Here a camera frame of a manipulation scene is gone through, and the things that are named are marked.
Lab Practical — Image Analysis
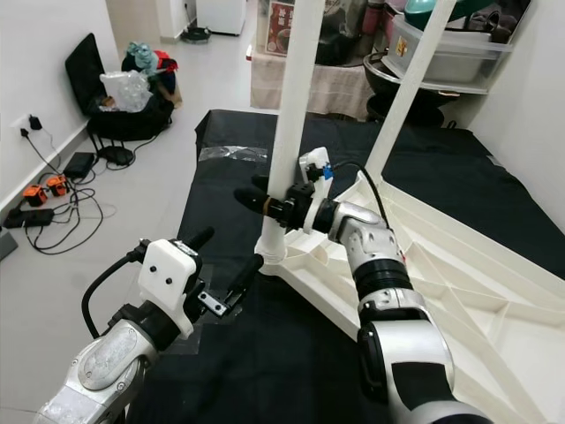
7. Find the white plastic children table top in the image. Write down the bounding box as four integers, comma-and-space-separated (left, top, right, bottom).
256, 168, 565, 424

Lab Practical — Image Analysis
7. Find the black tablecloth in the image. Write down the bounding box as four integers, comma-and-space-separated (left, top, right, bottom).
141, 108, 565, 424

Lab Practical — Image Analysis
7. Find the clear tape strip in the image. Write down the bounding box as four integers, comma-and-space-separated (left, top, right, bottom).
199, 145, 270, 163

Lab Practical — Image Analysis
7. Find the black round device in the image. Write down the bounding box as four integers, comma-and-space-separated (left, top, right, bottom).
97, 145, 136, 167

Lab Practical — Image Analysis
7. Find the beige wicker basket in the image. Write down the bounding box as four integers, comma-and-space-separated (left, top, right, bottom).
249, 53, 372, 120

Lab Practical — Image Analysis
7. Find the black power adapter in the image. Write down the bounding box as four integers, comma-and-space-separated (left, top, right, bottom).
64, 152, 98, 178

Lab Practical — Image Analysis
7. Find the black wok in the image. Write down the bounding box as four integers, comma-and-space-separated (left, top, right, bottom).
364, 57, 447, 125

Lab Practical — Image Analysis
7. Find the orange black device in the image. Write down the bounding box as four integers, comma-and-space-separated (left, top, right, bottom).
46, 175, 70, 197
23, 185, 47, 207

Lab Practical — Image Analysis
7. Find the clear box with orange lid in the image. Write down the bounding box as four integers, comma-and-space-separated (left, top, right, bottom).
260, 0, 310, 58

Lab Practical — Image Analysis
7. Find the black round floor stand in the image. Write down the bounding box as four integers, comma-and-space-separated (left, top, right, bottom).
181, 26, 215, 45

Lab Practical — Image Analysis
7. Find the clear plastic bag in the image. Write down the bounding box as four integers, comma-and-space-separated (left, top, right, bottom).
99, 71, 151, 114

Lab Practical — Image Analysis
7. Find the black power strip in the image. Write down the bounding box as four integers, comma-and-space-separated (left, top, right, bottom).
4, 208, 56, 229

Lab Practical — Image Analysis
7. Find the white appliance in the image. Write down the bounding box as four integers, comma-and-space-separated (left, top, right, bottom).
196, 0, 246, 36

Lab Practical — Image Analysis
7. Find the grey box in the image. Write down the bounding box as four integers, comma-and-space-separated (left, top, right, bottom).
0, 228, 19, 261

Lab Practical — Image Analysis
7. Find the teal plastic bowl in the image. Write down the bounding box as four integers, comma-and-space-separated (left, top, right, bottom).
402, 0, 469, 23

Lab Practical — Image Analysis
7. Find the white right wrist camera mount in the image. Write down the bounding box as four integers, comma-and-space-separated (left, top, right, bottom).
296, 148, 336, 235

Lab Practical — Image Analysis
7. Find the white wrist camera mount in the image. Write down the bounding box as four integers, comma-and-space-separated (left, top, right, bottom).
296, 148, 336, 235
139, 238, 202, 338

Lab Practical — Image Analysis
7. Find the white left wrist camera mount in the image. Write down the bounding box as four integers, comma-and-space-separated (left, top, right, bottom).
139, 238, 202, 338

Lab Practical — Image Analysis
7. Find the black cable with blue plug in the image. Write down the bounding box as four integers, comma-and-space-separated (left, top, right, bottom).
322, 162, 391, 226

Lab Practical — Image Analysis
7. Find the black floor cable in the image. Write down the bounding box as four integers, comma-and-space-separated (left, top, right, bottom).
28, 132, 111, 253

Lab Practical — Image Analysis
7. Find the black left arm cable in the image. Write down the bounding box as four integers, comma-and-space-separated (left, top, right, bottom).
81, 246, 151, 341

